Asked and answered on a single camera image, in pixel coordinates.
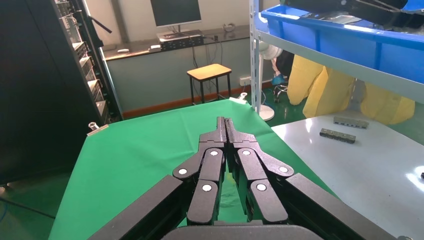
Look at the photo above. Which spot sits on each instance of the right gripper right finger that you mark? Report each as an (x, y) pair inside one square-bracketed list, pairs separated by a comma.
[(255, 172)]

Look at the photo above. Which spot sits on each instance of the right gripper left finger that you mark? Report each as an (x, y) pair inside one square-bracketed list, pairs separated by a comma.
[(210, 165)]

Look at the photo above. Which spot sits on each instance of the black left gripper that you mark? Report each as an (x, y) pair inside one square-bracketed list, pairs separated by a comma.
[(381, 18)]

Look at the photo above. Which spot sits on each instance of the blue plastic tray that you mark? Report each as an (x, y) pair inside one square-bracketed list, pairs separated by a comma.
[(348, 46)]

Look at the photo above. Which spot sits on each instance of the white standing fan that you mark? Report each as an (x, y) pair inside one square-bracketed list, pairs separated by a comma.
[(266, 114)]

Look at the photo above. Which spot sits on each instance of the silver binder clip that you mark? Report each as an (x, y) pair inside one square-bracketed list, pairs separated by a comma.
[(96, 130), (240, 99)]

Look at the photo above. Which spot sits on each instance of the green table cloth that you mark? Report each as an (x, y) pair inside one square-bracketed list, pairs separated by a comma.
[(132, 165)]

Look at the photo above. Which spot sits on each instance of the grey metal connector strip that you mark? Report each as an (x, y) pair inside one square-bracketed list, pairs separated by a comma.
[(338, 136), (351, 122)]

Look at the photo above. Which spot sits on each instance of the yellow plastic bag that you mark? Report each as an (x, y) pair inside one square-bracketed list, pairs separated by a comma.
[(328, 92)]

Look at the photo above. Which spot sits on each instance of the wooden stool black legs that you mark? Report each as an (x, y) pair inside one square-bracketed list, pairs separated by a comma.
[(208, 71)]

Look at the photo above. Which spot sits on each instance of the black office chair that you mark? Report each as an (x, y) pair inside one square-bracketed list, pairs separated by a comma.
[(285, 64)]

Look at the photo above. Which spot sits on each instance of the long grey work desk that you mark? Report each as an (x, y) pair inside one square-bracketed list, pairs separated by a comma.
[(149, 76)]

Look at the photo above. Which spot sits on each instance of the white metal shelf rack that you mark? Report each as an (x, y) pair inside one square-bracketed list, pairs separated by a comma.
[(256, 49)]

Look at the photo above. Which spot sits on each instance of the black electronic device box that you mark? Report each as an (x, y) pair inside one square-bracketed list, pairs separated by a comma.
[(182, 43)]

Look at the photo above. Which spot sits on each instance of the small white flat object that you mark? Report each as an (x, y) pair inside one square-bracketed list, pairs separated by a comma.
[(155, 47)]

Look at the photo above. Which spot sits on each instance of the white computer mouse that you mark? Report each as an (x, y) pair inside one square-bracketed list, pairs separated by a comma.
[(123, 51)]

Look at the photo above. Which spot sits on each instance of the black computer monitor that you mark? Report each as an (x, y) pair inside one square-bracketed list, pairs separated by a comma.
[(175, 11)]

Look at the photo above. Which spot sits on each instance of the black server rack cabinet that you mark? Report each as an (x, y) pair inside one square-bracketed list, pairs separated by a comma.
[(39, 82)]

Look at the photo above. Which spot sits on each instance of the white wall socket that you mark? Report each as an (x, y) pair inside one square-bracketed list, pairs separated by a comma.
[(245, 81)]

